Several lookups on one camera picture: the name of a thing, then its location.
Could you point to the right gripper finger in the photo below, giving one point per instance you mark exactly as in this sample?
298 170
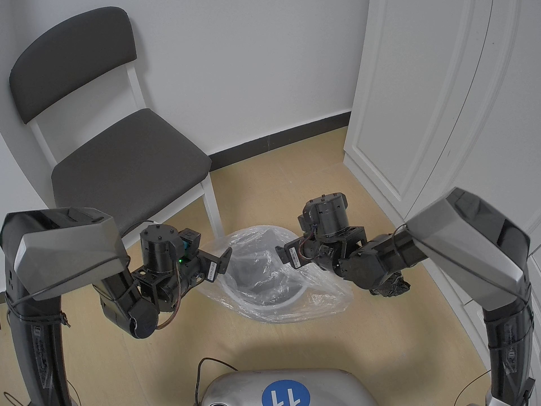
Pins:
284 254

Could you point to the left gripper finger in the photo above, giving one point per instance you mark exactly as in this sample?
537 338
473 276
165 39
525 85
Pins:
226 260

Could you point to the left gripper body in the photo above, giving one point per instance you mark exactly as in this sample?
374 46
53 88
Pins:
198 271

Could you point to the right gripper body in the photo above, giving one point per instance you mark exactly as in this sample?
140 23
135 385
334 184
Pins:
310 255

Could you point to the clear plastic bag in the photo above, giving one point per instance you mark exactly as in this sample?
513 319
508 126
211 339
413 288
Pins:
321 298

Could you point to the black plastic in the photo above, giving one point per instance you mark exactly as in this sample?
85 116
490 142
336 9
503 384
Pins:
395 288

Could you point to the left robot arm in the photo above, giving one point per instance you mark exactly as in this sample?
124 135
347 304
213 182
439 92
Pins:
63 248

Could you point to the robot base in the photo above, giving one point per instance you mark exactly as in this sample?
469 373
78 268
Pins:
236 391

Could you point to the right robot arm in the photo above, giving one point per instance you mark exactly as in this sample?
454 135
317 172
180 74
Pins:
465 243

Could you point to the white trash bin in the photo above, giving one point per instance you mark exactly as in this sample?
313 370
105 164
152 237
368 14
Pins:
253 275

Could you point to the grey padded white chair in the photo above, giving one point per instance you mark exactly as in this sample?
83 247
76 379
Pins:
126 163

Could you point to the white wardrobe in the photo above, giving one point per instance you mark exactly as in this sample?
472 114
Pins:
422 100

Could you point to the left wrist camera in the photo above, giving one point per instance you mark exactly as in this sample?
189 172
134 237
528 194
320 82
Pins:
189 241

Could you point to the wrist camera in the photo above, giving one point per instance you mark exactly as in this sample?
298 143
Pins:
305 218
189 241

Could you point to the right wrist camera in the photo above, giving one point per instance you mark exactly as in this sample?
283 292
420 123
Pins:
305 218

